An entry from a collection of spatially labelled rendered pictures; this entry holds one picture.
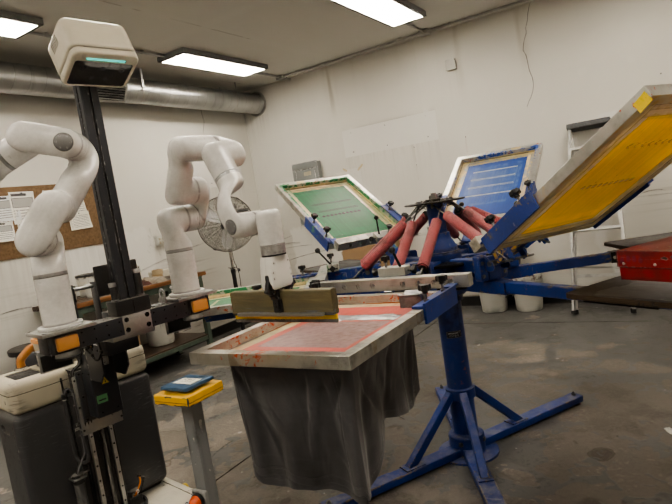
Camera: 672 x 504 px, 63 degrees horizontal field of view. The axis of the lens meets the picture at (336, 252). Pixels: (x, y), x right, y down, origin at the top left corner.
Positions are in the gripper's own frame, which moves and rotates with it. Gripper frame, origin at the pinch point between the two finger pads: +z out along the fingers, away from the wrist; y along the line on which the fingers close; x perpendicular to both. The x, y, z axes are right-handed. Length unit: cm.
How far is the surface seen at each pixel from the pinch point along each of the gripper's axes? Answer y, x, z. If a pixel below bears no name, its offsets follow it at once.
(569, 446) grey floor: -148, 48, 110
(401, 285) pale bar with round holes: -69, 6, 9
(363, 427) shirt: -1.6, 21.2, 37.5
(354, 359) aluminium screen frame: 11.2, 29.6, 12.5
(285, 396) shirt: 4.2, -0.9, 27.3
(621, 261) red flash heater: -55, 87, 2
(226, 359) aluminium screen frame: 13.4, -13.1, 13.1
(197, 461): 32.7, -10.7, 34.9
